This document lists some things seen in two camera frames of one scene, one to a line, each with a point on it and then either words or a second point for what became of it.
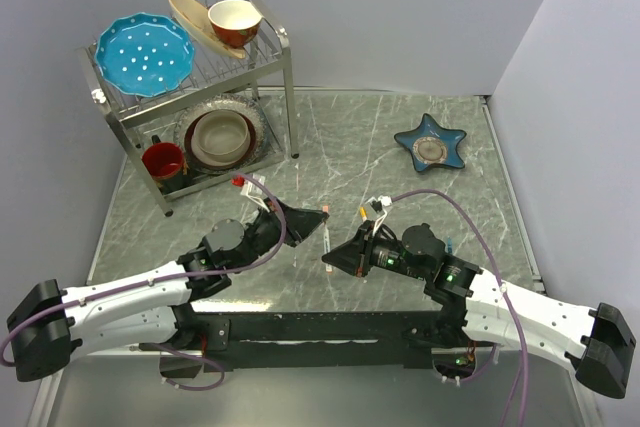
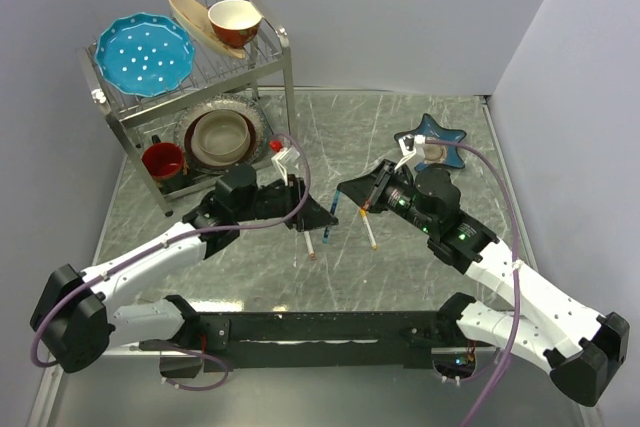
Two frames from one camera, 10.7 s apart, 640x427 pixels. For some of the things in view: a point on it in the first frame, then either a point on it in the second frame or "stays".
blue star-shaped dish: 430,144 stays
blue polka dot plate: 145,54 stays
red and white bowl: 234,22 stays
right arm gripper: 355,256 -> 370,188
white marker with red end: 327,246 -> 309,243
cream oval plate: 195,21 stays
